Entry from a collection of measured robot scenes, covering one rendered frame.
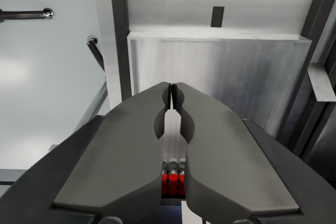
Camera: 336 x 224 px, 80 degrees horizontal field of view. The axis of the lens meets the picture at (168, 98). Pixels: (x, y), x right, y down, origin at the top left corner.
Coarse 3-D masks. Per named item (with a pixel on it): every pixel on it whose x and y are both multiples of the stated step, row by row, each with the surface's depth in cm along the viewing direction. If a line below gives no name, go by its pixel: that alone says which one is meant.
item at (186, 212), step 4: (184, 204) 34; (184, 208) 34; (188, 208) 34; (184, 212) 33; (188, 212) 33; (192, 212) 33; (184, 216) 33; (188, 216) 33; (192, 216) 33; (196, 216) 33; (184, 220) 32; (188, 220) 32; (192, 220) 32; (196, 220) 32; (200, 220) 32
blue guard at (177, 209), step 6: (156, 210) 33; (162, 210) 33; (168, 210) 34; (174, 210) 34; (180, 210) 34; (156, 216) 33; (162, 216) 33; (168, 216) 33; (174, 216) 33; (180, 216) 33; (156, 222) 32; (162, 222) 32; (168, 222) 32; (174, 222) 32; (180, 222) 32
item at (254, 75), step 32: (160, 32) 31; (192, 32) 31; (160, 64) 34; (192, 64) 34; (224, 64) 34; (256, 64) 34; (288, 64) 33; (224, 96) 37; (256, 96) 37; (288, 96) 33
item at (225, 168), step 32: (192, 96) 10; (192, 128) 8; (224, 128) 8; (192, 160) 6; (224, 160) 6; (256, 160) 6; (192, 192) 6; (224, 192) 5; (256, 192) 5; (288, 192) 6
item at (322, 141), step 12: (324, 108) 36; (324, 120) 36; (312, 132) 39; (324, 132) 41; (312, 144) 39; (324, 144) 43; (300, 156) 42; (312, 156) 44; (324, 156) 44; (312, 168) 46; (324, 168) 46
